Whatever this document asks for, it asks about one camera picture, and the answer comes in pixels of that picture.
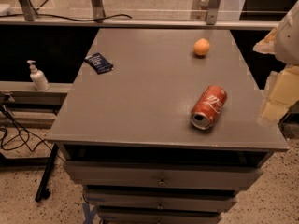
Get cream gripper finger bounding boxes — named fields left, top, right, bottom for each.
left=260, top=66, right=299, bottom=123
left=253, top=27, right=278, bottom=54

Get orange fruit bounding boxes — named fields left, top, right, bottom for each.
left=193, top=38, right=210, bottom=56

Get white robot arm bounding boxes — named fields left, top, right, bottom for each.
left=253, top=1, right=299, bottom=123

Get blue rxbar blueberry packet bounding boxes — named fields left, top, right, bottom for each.
left=84, top=52, right=113, bottom=74

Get red coca-cola can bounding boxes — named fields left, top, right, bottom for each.
left=191, top=85, right=227, bottom=130

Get grey drawer cabinet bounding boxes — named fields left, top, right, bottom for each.
left=48, top=28, right=288, bottom=224

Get white pump soap bottle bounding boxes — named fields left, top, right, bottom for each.
left=27, top=60, right=50, bottom=91

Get black bar on floor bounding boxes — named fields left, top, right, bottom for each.
left=35, top=145, right=58, bottom=203

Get black cable on ledge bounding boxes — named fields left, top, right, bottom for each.
left=0, top=12, right=133, bottom=22

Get metal railing frame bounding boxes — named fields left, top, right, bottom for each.
left=0, top=0, right=278, bottom=30

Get black floor cables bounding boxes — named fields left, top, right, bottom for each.
left=0, top=91, right=54, bottom=152

